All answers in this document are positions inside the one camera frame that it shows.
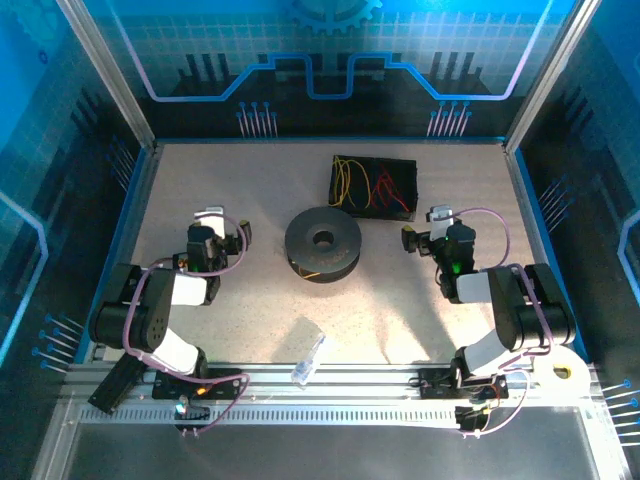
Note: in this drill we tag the black adapter board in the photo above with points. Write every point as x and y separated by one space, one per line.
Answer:
197 412
470 420

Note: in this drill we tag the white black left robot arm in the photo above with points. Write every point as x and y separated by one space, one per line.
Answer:
185 290

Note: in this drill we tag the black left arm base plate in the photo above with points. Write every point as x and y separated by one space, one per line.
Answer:
225 387

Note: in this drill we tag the black metal bracket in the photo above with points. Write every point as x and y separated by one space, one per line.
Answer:
110 395

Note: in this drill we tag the aluminium mounting rail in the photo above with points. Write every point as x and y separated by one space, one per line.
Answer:
350 380

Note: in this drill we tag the white tape roll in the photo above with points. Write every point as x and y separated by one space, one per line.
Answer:
547 382

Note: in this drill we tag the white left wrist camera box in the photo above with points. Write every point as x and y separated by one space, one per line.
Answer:
209 220

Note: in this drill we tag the aluminium frame post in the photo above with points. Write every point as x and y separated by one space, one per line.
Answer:
107 75
547 75

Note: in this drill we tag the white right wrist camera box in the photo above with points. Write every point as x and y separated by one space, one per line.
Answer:
441 220

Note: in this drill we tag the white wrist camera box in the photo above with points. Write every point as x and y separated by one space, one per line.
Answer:
441 220
209 220

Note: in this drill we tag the clear plastic bag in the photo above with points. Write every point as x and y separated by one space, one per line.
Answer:
310 360

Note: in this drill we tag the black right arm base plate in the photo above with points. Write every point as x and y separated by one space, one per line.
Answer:
432 385

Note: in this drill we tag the black plastic bin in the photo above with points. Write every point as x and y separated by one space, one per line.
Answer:
400 167

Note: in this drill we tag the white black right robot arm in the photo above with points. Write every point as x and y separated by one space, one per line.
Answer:
475 287

